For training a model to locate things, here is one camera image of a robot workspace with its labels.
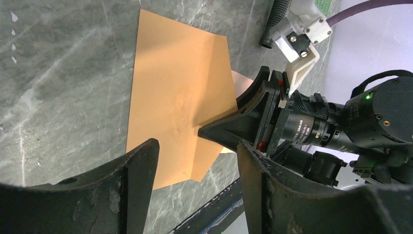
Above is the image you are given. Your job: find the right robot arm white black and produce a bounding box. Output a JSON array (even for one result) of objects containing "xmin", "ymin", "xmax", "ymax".
[{"xmin": 198, "ymin": 66, "xmax": 413, "ymax": 187}]

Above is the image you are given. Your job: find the pink letter paper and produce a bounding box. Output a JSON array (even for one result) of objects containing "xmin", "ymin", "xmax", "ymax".
[{"xmin": 231, "ymin": 71, "xmax": 253, "ymax": 98}]

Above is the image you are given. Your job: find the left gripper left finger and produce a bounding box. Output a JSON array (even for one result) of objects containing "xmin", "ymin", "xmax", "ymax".
[{"xmin": 0, "ymin": 138, "xmax": 160, "ymax": 234}]

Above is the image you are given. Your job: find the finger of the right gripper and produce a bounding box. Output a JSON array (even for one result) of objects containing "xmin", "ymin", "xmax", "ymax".
[
  {"xmin": 236, "ymin": 66, "xmax": 270, "ymax": 112},
  {"xmin": 198, "ymin": 82, "xmax": 270, "ymax": 150}
]

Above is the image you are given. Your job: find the black foam tube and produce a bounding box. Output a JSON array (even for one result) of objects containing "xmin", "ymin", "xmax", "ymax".
[{"xmin": 259, "ymin": 0, "xmax": 290, "ymax": 49}]

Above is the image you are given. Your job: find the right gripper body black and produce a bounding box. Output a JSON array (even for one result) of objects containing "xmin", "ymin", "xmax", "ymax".
[{"xmin": 269, "ymin": 71, "xmax": 342, "ymax": 151}]

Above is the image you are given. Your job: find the green white small box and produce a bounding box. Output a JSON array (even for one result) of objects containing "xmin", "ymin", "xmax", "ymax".
[{"xmin": 315, "ymin": 0, "xmax": 332, "ymax": 17}]

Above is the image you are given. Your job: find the brown paper envelope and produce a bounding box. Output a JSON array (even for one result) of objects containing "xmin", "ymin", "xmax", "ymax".
[{"xmin": 126, "ymin": 10, "xmax": 237, "ymax": 189}]

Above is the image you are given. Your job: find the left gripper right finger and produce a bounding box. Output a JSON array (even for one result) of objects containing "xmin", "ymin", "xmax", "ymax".
[{"xmin": 237, "ymin": 142, "xmax": 413, "ymax": 234}]

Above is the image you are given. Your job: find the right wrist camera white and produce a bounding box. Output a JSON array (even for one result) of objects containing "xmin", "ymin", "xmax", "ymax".
[{"xmin": 273, "ymin": 0, "xmax": 333, "ymax": 96}]

